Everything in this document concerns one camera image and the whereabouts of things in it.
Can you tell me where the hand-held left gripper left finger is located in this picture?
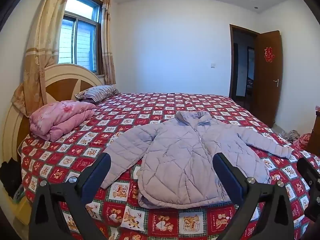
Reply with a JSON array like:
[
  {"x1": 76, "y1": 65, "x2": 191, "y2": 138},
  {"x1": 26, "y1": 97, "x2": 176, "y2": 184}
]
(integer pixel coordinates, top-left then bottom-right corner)
[{"x1": 29, "y1": 153, "x2": 112, "y2": 240}]

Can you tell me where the dark wooden door frame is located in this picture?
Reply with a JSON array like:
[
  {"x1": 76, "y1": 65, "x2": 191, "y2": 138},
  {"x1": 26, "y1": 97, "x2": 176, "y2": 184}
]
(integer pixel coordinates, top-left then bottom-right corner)
[{"x1": 229, "y1": 24, "x2": 260, "y2": 100}]

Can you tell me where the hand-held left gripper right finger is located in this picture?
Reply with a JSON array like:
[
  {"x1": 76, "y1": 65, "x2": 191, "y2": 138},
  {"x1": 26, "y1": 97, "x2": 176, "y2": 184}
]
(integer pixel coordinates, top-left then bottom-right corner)
[{"x1": 212, "y1": 152, "x2": 302, "y2": 240}]

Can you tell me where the dark cloth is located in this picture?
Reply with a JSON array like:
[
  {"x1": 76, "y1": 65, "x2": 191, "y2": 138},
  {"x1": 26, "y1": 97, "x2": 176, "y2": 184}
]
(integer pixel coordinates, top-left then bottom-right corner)
[{"x1": 0, "y1": 157, "x2": 25, "y2": 198}]

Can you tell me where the yellow box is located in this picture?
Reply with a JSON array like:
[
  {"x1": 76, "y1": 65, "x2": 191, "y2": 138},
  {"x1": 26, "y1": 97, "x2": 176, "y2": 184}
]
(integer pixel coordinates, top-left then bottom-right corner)
[{"x1": 14, "y1": 197, "x2": 33, "y2": 226}]

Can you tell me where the red paper door decoration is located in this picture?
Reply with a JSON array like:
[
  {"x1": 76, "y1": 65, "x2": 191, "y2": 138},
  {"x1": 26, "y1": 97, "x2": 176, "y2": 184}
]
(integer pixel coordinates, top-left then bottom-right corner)
[{"x1": 264, "y1": 46, "x2": 274, "y2": 62}]

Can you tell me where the window with metal frame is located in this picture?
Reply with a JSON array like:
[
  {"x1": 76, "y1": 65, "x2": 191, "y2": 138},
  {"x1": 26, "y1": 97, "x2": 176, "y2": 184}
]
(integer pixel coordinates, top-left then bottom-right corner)
[{"x1": 57, "y1": 0, "x2": 103, "y2": 75}]

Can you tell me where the brown wooden door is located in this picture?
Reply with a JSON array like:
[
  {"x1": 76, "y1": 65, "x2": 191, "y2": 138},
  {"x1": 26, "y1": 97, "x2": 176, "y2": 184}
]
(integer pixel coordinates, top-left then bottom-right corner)
[{"x1": 254, "y1": 30, "x2": 283, "y2": 128}]

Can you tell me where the grey crumpled cloth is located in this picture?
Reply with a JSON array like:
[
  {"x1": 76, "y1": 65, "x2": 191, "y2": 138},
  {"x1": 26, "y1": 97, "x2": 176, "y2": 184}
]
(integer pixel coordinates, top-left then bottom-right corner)
[{"x1": 284, "y1": 129, "x2": 301, "y2": 143}]

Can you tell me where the red patterned bedspread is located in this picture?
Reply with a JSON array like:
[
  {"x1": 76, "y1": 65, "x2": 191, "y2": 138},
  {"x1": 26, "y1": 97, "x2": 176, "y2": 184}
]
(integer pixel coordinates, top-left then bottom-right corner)
[{"x1": 17, "y1": 92, "x2": 320, "y2": 240}]

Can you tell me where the striped pillow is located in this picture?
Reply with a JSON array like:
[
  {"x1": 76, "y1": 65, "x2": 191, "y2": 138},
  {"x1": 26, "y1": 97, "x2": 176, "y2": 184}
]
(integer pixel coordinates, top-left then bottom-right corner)
[{"x1": 75, "y1": 85, "x2": 120, "y2": 103}]

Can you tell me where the cream wooden headboard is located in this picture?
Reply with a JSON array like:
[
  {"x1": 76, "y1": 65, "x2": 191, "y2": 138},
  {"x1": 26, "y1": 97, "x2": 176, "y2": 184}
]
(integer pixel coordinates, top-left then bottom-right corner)
[{"x1": 2, "y1": 64, "x2": 105, "y2": 165}]

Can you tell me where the lilac quilted puffer jacket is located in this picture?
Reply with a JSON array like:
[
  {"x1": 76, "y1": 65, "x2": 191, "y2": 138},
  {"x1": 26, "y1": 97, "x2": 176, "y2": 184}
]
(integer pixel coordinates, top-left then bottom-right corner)
[{"x1": 100, "y1": 110, "x2": 295, "y2": 209}]

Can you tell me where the brown wooden cabinet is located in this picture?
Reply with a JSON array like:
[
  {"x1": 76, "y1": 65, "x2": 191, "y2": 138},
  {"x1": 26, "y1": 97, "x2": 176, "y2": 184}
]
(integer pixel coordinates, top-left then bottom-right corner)
[{"x1": 311, "y1": 110, "x2": 320, "y2": 156}]

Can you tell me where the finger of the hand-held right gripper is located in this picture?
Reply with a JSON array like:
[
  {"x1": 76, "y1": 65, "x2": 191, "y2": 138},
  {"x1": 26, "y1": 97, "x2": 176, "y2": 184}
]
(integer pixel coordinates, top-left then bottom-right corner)
[{"x1": 297, "y1": 157, "x2": 320, "y2": 201}]

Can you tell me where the pink folded quilt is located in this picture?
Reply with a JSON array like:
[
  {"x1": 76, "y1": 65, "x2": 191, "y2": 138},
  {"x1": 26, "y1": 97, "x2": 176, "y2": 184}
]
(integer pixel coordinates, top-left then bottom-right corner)
[{"x1": 29, "y1": 100, "x2": 97, "y2": 142}]

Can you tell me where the beige floral curtain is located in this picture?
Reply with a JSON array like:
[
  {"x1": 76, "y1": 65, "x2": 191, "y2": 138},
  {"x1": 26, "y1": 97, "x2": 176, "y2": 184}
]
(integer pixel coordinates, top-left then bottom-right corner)
[
  {"x1": 99, "y1": 0, "x2": 117, "y2": 85},
  {"x1": 11, "y1": 0, "x2": 75, "y2": 117}
]

